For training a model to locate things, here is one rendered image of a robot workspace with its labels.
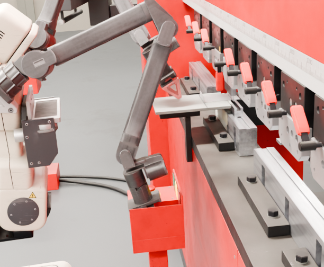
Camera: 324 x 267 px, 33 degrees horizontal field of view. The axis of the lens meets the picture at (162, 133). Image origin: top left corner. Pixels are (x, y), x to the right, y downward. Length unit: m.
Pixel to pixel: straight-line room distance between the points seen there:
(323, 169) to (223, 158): 0.76
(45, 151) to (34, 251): 1.38
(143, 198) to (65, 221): 1.76
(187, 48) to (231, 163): 1.16
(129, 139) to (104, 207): 1.89
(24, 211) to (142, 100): 0.59
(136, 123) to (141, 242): 0.36
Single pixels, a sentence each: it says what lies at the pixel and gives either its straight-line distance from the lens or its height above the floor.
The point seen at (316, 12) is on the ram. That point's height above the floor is 1.41.
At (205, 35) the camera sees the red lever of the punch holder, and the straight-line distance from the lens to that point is 1.98.
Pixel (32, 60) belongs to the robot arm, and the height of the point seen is 1.26.
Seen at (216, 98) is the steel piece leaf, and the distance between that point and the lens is 1.96.
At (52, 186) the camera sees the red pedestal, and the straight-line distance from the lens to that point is 3.75.
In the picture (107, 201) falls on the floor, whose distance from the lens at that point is 3.50.
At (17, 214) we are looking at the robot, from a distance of 1.88.
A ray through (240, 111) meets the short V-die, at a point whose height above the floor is 0.99.
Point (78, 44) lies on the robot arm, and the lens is 1.56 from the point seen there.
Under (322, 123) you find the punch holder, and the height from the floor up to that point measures 1.22.
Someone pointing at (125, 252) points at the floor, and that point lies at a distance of 2.95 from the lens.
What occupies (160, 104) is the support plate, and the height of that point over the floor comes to 1.00.
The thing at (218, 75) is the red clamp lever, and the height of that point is 1.13.
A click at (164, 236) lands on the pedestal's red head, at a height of 0.71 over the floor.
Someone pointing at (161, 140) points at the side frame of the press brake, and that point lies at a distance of 2.88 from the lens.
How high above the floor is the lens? 1.55
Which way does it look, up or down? 20 degrees down
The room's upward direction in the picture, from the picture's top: 4 degrees counter-clockwise
